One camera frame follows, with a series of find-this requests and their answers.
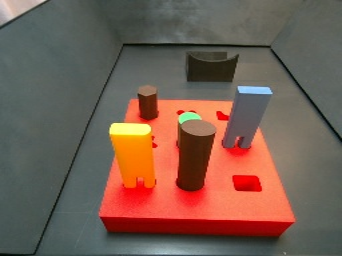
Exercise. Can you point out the tall dark brown cylinder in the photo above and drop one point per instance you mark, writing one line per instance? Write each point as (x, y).
(197, 136)

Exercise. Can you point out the yellow two prong block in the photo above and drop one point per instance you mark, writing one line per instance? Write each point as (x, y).
(132, 140)

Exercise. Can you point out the blue two prong block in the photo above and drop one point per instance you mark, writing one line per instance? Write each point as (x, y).
(250, 103)

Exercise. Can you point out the green round peg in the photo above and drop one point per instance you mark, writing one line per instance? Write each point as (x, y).
(185, 116)

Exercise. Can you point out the red peg board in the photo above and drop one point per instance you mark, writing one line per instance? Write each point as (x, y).
(242, 201)

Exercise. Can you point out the small dark hexagonal peg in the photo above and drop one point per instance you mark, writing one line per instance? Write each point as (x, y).
(148, 96)

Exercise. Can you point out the black curved holder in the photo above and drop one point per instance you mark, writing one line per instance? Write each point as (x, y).
(210, 66)

